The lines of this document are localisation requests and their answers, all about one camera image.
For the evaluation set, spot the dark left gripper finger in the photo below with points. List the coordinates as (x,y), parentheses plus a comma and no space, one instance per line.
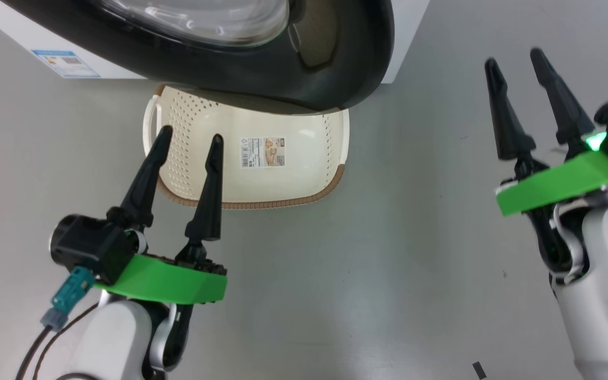
(209,200)
(143,179)

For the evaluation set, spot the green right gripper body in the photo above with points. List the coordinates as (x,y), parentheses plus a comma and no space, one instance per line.
(557,184)

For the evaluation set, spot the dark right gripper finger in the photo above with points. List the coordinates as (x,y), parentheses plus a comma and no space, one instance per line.
(565,111)
(507,121)

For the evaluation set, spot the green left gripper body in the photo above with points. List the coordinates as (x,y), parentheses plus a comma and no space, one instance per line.
(167,282)

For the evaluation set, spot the black round glass washer door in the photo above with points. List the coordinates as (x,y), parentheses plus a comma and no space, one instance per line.
(283,79)

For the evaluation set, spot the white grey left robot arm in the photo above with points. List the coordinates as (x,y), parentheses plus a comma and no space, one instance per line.
(108,343)

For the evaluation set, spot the paper basket product label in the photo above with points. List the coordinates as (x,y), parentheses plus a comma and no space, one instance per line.
(263,152)

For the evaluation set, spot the cream perforated laundry basket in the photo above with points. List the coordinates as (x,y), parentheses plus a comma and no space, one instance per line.
(293,179)

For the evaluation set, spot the white front-load washing machine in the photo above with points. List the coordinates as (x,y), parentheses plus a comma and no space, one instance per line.
(407,26)

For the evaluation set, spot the blue energy label sticker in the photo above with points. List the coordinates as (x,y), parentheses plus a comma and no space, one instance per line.
(66,64)

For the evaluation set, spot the black floor tape piece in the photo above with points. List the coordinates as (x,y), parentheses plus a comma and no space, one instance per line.
(479,370)

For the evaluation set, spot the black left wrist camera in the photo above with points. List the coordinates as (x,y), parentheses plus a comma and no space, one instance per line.
(93,245)

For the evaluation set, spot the teal left camera connector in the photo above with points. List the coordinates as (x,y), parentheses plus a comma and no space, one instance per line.
(72,290)

